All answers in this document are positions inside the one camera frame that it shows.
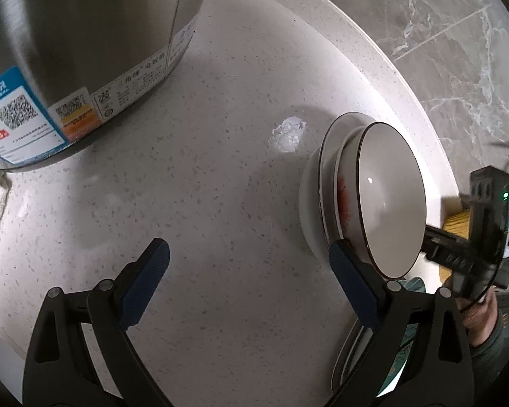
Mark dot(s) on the small white bowl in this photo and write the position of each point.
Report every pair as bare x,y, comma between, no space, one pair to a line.
328,178

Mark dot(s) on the grey rim white plate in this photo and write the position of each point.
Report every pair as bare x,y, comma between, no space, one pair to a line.
343,364

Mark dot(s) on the stainless steel rice cooker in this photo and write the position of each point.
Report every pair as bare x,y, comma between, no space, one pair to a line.
89,29

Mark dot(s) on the white bowl floral print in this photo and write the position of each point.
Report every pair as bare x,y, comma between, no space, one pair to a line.
390,199

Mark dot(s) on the person's right hand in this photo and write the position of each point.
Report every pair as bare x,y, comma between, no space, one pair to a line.
477,318

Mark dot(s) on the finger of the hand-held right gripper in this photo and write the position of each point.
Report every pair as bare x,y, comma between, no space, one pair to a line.
447,235
447,260

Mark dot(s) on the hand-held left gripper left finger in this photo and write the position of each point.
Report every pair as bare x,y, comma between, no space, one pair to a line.
146,280

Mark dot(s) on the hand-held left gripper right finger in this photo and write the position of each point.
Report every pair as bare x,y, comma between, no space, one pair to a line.
352,284

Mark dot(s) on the large white bowl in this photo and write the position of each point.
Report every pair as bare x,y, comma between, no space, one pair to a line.
311,212

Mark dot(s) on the person's right forearm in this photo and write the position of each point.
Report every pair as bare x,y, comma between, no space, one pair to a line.
496,349

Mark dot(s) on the teal rim floral plate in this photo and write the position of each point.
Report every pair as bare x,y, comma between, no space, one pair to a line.
401,358

